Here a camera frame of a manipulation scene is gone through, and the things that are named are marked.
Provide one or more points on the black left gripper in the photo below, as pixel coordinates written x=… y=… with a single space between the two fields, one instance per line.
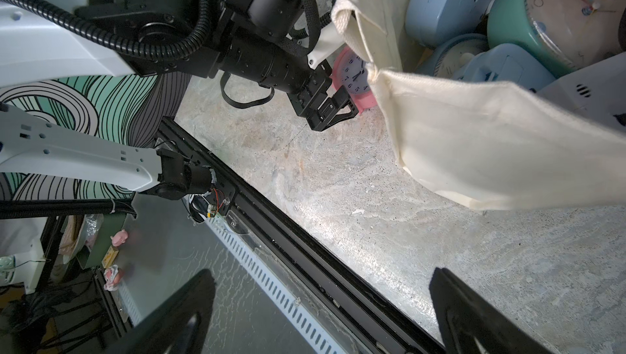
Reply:
x=268 y=42

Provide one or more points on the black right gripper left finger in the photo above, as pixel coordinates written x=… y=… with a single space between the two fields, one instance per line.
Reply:
x=179 y=325

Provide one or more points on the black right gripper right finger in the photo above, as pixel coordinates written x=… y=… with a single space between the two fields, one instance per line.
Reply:
x=469 y=324

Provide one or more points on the pink twin-bell alarm clock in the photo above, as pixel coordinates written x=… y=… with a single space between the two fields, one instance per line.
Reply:
x=350 y=72

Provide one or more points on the cream floral canvas bag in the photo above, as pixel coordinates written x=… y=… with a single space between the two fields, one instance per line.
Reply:
x=486 y=146

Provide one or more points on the blue round alarm clock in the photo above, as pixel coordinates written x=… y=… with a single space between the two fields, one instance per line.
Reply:
x=452 y=55

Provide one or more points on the light blue square clock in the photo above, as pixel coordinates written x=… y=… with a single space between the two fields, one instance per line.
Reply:
x=509 y=63

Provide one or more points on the green round alarm clock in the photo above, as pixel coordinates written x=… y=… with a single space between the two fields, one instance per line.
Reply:
x=563 y=35

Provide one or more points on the small pink square clock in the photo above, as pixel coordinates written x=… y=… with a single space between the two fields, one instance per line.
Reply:
x=596 y=92

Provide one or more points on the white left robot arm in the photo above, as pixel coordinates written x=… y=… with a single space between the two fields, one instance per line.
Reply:
x=84 y=84

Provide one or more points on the pink pig figurine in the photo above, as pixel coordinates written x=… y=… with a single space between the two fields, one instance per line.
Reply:
x=119 y=238

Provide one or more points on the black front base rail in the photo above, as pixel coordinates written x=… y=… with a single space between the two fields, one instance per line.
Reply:
x=373 y=319

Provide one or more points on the white slotted cable duct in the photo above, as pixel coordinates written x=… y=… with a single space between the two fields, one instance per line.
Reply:
x=321 y=336

